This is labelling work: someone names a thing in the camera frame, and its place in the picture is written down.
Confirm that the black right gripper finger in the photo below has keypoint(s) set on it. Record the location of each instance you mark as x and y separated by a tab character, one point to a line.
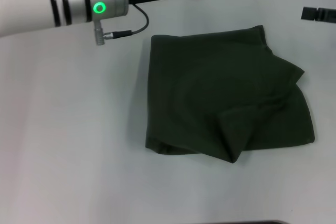
317	14

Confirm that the dark green printed t-shirt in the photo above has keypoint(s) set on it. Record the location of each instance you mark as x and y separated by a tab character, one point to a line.
223	90

